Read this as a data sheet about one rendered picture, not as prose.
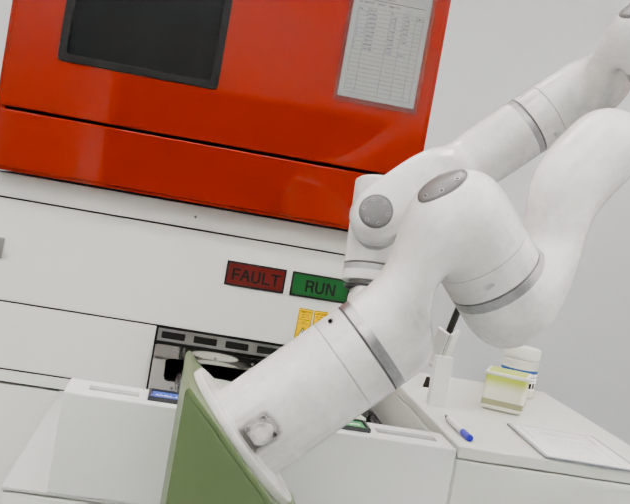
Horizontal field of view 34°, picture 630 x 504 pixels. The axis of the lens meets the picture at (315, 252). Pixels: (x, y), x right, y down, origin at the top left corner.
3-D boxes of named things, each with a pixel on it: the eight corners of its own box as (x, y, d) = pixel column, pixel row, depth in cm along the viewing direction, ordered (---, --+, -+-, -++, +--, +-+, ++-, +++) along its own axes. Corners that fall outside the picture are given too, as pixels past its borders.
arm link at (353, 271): (339, 266, 155) (336, 285, 155) (349, 258, 147) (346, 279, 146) (393, 274, 156) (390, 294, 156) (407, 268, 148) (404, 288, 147)
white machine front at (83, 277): (-43, 372, 201) (-10, 168, 199) (366, 433, 211) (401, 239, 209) (-46, 375, 198) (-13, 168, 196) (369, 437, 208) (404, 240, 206)
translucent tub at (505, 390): (483, 401, 187) (490, 364, 187) (525, 410, 185) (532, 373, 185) (478, 407, 180) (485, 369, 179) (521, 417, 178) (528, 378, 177)
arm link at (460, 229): (407, 405, 121) (572, 288, 122) (327, 283, 114) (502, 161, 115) (375, 366, 132) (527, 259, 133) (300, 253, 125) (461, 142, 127)
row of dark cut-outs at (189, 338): (156, 339, 203) (158, 327, 202) (374, 373, 208) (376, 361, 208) (156, 339, 202) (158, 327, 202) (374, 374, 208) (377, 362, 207)
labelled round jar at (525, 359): (491, 388, 204) (500, 341, 203) (526, 393, 205) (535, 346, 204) (502, 396, 197) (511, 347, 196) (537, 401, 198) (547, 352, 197)
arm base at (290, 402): (287, 523, 114) (424, 426, 115) (189, 382, 113) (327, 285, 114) (282, 485, 133) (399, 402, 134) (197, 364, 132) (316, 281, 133)
